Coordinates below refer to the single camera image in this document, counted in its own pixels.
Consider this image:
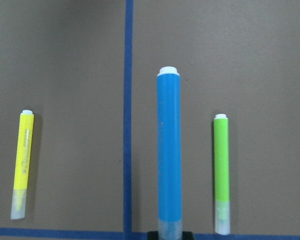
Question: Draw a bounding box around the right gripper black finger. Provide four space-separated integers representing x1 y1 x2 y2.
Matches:
146 231 194 240

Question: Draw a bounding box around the blue highlighter pen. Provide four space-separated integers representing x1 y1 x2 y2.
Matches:
157 66 183 234

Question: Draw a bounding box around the green highlighter pen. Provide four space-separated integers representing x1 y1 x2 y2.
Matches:
213 113 231 236

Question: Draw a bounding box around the yellow highlighter pen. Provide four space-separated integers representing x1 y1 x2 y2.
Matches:
10 109 35 220

